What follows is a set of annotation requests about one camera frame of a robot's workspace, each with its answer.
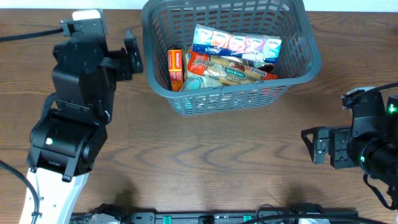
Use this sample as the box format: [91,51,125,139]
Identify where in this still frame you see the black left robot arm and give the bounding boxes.
[20,19,143,223]

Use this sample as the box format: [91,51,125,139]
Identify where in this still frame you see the green wet wipes packet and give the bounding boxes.
[180,76,221,91]

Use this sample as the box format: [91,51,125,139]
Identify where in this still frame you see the orange Redoxon box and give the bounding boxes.
[168,50,184,91]

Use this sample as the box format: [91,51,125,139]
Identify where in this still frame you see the Kleenex tissue multipack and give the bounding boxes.
[192,25,282,63]

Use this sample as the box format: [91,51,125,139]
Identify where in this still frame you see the San Remo spaghetti packet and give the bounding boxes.
[187,50,278,85]

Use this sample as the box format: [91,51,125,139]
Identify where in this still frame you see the green lid jar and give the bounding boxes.
[252,61,274,73]

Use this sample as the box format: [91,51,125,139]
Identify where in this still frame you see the grey plastic basket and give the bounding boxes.
[141,0,321,115]

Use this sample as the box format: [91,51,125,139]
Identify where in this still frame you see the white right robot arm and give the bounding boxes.
[301,83,397,210]

